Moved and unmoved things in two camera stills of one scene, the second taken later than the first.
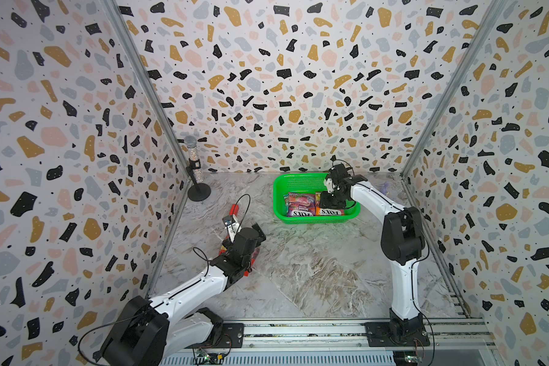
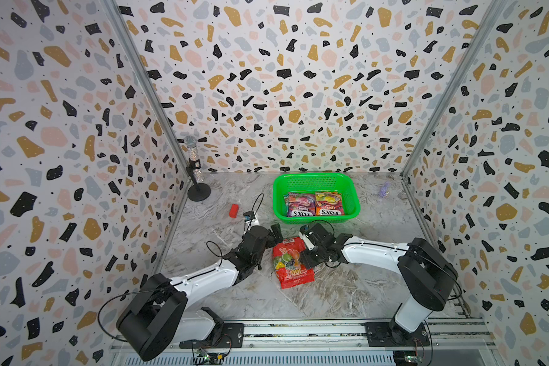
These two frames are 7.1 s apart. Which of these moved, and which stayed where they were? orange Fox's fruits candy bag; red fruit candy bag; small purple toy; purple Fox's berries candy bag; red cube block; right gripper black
Moved: red fruit candy bag; right gripper black
Stayed: red cube block; orange Fox's fruits candy bag; purple Fox's berries candy bag; small purple toy
